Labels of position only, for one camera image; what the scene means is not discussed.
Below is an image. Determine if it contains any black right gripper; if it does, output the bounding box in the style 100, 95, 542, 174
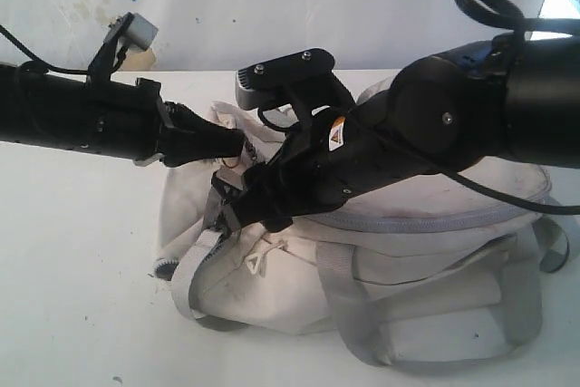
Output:
211, 96, 435, 231

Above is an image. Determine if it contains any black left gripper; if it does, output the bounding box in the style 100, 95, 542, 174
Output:
1, 63, 245, 168

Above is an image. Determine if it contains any white fabric backpack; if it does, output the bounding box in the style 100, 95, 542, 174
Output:
154, 102, 579, 367

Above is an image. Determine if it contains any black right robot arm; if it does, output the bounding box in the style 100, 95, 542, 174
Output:
212, 33, 579, 231

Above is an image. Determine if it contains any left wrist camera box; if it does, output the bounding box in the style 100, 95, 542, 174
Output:
87, 12, 159, 82

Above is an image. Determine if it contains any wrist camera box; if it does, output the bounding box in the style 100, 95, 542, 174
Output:
87, 12, 159, 82
236, 48, 354, 122

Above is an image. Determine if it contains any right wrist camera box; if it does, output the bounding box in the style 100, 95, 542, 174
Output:
236, 48, 354, 122

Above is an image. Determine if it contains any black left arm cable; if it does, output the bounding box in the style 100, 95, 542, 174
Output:
0, 24, 92, 78

